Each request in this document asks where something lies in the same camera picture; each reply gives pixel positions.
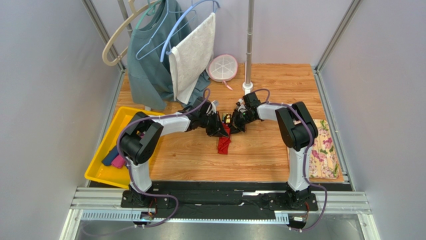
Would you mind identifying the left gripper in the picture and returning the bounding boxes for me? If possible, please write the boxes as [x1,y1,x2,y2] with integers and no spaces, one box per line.
[199,111,230,139]

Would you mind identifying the red paper napkin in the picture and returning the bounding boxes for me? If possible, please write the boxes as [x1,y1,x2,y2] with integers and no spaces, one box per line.
[217,123,232,155]

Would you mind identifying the gold spoon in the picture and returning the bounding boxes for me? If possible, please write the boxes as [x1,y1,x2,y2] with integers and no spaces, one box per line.
[222,113,232,125]

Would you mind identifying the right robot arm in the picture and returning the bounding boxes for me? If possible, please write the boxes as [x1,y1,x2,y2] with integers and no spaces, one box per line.
[228,92,318,209]

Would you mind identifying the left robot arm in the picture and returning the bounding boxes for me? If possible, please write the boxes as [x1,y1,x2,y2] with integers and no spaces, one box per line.
[116,97,230,208]

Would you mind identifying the metal rack pole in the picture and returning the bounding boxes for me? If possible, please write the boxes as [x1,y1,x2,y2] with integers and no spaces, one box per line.
[242,0,255,95]
[117,0,133,37]

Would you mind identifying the pink white mesh bag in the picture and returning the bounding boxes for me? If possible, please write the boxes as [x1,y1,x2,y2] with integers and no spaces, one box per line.
[206,54,238,91]

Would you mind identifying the white towel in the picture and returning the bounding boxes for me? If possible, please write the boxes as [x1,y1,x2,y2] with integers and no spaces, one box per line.
[169,13,216,105]

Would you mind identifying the floral tray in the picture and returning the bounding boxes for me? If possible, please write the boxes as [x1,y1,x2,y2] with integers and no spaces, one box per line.
[307,119,344,183]

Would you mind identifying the teal sweatshirt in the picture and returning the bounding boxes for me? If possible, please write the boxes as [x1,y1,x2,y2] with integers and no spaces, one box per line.
[127,0,201,110]

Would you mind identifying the pink cloth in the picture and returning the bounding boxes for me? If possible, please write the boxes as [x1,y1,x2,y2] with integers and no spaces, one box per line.
[111,154,126,169]

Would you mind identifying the blue hanger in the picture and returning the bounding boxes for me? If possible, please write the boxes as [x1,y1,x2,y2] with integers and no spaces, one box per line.
[135,0,221,63]

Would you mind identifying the navy blue cloth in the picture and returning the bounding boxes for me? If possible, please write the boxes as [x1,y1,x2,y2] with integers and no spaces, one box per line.
[101,146,119,166]

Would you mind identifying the yellow plastic bin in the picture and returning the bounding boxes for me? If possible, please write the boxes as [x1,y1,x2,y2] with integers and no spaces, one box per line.
[84,106,166,190]

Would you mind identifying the left metal rack pole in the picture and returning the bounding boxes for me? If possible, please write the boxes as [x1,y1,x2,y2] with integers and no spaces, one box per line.
[117,0,133,37]

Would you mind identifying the green hanger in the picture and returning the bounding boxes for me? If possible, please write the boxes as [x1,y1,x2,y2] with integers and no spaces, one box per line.
[135,0,165,29]

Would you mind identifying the beige hanger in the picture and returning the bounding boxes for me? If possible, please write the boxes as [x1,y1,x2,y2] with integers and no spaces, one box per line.
[102,0,148,67]

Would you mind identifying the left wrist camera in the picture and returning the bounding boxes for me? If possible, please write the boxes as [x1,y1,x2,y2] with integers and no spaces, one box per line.
[207,100,219,115]

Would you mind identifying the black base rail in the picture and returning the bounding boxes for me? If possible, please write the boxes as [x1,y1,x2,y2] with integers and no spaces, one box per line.
[120,181,322,220]

